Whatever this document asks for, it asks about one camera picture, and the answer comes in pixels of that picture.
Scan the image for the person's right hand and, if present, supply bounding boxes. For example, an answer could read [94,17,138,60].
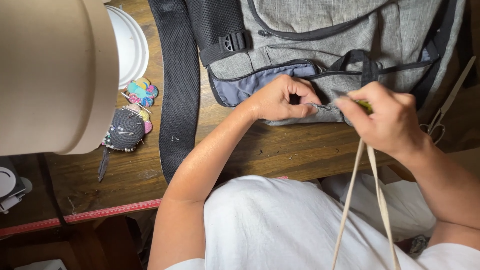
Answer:
[334,81,432,160]

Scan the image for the person's left hand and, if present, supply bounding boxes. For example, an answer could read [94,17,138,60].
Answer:
[245,74,322,121]

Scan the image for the green seam ripper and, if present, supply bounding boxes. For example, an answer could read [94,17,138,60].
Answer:
[354,99,374,115]

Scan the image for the grey backpack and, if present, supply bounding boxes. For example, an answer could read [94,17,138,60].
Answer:
[186,0,466,127]

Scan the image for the silver scissors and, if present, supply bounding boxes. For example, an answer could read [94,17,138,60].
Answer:
[420,56,477,145]

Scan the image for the person's white shirt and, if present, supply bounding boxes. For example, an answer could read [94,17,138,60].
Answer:
[165,173,480,270]

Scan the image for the colourful flower pincushion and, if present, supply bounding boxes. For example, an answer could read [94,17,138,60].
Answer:
[125,77,159,108]

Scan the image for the long silver needle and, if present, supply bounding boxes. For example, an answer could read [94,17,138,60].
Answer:
[119,91,152,114]

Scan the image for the grey crochet pincushion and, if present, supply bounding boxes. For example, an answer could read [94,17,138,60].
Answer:
[101,104,153,153]

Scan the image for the white plate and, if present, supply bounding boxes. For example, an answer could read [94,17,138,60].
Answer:
[105,5,149,90]

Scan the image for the grey fabric scrap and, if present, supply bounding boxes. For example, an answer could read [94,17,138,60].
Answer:
[98,146,112,183]

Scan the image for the red measuring tape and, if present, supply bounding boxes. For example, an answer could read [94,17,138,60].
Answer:
[0,175,289,238]

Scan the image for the beige sewing machine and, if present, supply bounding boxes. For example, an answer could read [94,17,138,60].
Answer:
[0,0,120,156]

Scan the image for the black and white device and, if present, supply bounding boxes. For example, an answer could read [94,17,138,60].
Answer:
[0,155,33,215]

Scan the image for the beige cord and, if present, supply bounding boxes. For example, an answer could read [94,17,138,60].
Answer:
[332,138,402,270]

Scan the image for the black padded backpack strap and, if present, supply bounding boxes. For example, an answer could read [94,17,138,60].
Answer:
[148,0,200,184]

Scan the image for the black cable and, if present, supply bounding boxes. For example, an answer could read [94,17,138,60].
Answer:
[37,153,69,226]

